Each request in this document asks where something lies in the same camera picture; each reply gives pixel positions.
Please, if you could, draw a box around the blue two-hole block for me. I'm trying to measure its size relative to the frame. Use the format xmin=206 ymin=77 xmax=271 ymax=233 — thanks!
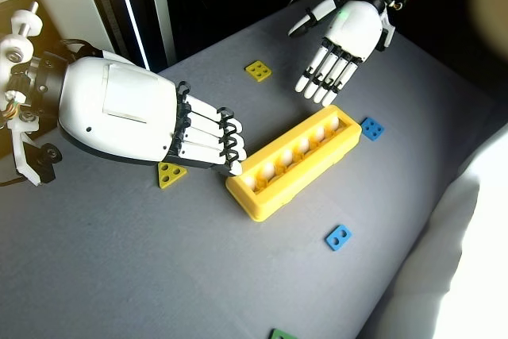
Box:
xmin=324 ymin=224 xmax=354 ymax=252

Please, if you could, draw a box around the yellow egg tray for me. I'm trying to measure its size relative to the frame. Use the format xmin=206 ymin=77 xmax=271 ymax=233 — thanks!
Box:
xmin=225 ymin=103 xmax=363 ymax=223

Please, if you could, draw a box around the yellow four-hole square block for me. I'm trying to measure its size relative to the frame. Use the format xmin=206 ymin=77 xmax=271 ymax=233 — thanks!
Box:
xmin=244 ymin=60 xmax=274 ymax=83

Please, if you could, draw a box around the white backdrop sheet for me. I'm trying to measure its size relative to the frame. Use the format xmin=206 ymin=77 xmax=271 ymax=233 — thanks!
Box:
xmin=356 ymin=108 xmax=508 ymax=339

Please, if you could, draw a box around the yellow three-hole triangle block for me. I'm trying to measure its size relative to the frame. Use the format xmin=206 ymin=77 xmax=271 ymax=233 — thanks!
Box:
xmin=157 ymin=161 xmax=188 ymax=191

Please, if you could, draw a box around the grey table cloth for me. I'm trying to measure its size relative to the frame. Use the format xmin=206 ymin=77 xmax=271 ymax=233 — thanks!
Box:
xmin=0 ymin=1 xmax=508 ymax=339

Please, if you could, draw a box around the blue four-hole square block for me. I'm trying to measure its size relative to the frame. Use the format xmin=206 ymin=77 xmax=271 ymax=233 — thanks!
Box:
xmin=360 ymin=117 xmax=386 ymax=143

